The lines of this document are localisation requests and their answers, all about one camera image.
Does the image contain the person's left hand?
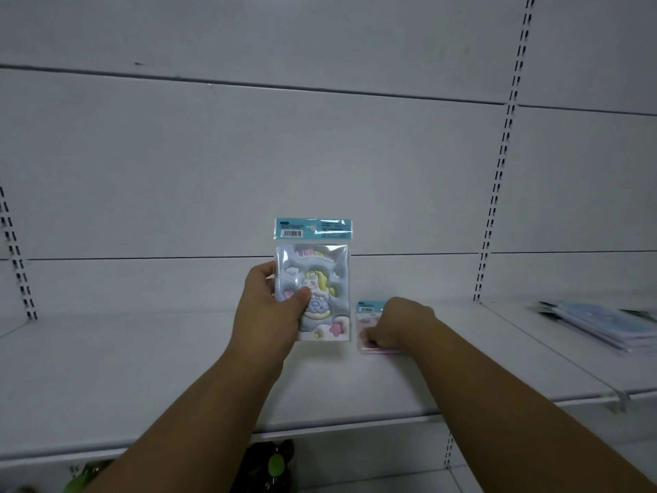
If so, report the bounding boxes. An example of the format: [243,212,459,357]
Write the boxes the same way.
[228,261,312,369]

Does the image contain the person's right hand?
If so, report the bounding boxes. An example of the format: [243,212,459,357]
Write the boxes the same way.
[362,297,437,351]

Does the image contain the pink notebook packet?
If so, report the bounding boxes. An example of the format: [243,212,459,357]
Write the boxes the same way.
[356,301,403,355]

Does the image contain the blue unicorn notebook packet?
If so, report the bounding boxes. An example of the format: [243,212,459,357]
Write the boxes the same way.
[273,217,353,342]

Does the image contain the person's right forearm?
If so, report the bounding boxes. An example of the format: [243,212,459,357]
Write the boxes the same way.
[401,318,657,493]

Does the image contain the person's left forearm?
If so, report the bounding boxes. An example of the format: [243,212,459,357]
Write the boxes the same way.
[85,348,286,493]

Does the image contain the white metal shelf board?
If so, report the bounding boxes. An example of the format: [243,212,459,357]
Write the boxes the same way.
[482,292,657,412]
[0,302,617,469]

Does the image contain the green plush toy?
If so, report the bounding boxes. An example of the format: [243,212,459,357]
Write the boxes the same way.
[241,439,298,493]
[62,459,116,493]

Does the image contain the slotted shelf upright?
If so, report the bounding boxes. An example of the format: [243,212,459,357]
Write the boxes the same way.
[472,0,536,303]
[0,185,39,322]

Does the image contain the pile of notebook packets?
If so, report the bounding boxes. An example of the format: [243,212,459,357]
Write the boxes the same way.
[529,301,657,355]

